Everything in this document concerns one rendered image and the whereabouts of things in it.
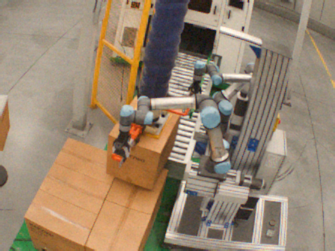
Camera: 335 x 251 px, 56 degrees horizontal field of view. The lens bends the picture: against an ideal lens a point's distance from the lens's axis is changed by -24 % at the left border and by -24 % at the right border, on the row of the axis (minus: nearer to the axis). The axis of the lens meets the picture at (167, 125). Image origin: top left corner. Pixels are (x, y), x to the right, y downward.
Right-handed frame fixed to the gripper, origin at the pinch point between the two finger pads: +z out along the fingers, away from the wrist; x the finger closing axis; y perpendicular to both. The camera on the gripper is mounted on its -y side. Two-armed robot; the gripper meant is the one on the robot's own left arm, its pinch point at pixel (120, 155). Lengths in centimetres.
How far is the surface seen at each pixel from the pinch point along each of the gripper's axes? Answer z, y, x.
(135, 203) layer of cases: 66, 21, -11
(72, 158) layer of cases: 67, 43, 60
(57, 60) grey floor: 121, 290, 227
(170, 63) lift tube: -44, 55, -9
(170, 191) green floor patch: 119, 102, -26
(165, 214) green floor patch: 120, 67, -32
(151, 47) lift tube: -55, 51, 5
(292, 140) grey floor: 117, 265, -167
